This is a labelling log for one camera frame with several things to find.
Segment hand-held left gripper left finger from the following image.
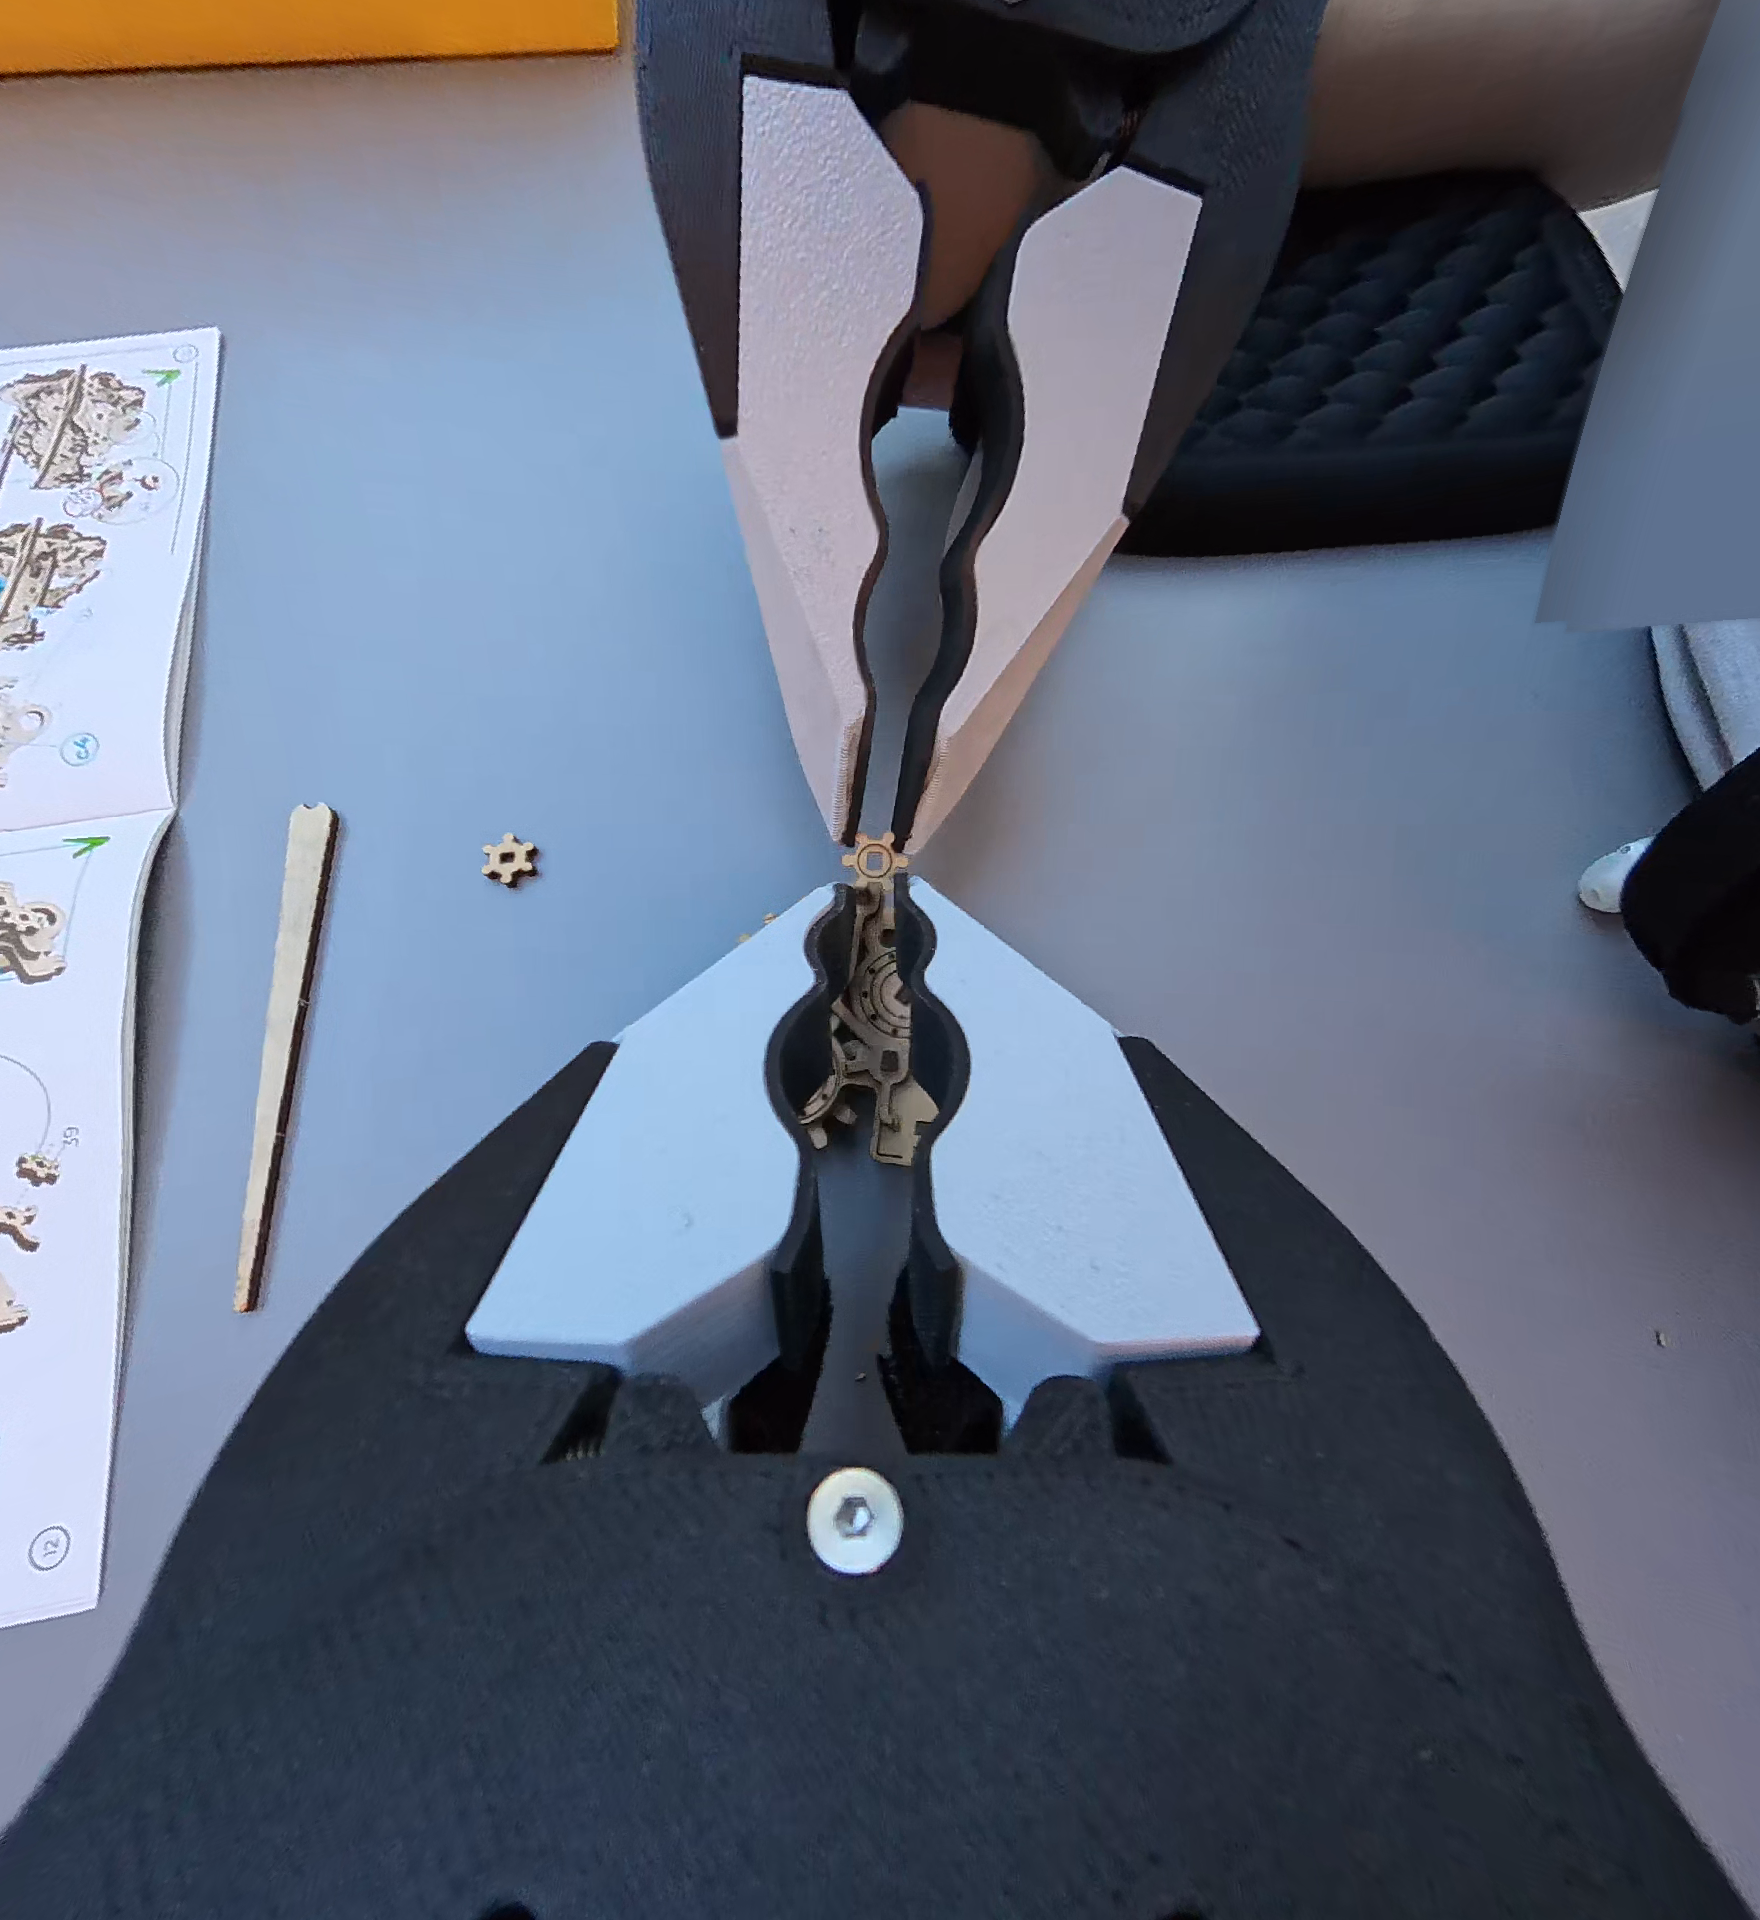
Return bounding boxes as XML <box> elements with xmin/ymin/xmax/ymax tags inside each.
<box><xmin>467</xmin><ymin>882</ymin><xmax>845</xmax><ymax>1455</ymax></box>

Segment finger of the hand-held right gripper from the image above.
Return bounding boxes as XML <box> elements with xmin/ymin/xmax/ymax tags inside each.
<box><xmin>737</xmin><ymin>57</ymin><xmax>930</xmax><ymax>850</ymax></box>
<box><xmin>883</xmin><ymin>158</ymin><xmax>1209</xmax><ymax>850</ymax></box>

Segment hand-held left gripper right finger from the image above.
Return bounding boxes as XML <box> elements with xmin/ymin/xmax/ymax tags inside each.
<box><xmin>895</xmin><ymin>877</ymin><xmax>1261</xmax><ymax>1455</ymax></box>

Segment wooden gear assembly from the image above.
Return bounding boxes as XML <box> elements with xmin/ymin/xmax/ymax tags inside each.
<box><xmin>796</xmin><ymin>885</ymin><xmax>942</xmax><ymax>1170</ymax></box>

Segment grey desk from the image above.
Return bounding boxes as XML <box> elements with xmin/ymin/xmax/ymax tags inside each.
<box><xmin>0</xmin><ymin>45</ymin><xmax>1760</xmax><ymax>1920</ymax></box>

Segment person's right hand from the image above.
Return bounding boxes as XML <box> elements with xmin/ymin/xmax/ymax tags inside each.
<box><xmin>880</xmin><ymin>104</ymin><xmax>1046</xmax><ymax>413</ymax></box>

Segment black chair seat cushion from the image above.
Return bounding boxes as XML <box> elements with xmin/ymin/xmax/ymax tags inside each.
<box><xmin>1120</xmin><ymin>171</ymin><xmax>1625</xmax><ymax>556</ymax></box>

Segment tapered wooden stick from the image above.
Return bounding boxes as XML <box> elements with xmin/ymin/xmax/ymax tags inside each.
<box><xmin>231</xmin><ymin>802</ymin><xmax>342</xmax><ymax>1316</ymax></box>

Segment yellow box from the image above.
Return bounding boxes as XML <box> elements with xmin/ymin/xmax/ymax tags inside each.
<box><xmin>0</xmin><ymin>0</ymin><xmax>626</xmax><ymax>81</ymax></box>

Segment grey garment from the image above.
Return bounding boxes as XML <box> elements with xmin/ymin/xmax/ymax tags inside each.
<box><xmin>1651</xmin><ymin>622</ymin><xmax>1760</xmax><ymax>841</ymax></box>

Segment white instruction booklet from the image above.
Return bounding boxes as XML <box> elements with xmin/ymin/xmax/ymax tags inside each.
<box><xmin>0</xmin><ymin>326</ymin><xmax>221</xmax><ymax>1644</ymax></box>

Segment black bag strap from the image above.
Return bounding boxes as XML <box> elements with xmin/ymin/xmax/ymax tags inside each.
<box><xmin>1622</xmin><ymin>706</ymin><xmax>1760</xmax><ymax>1052</ymax></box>

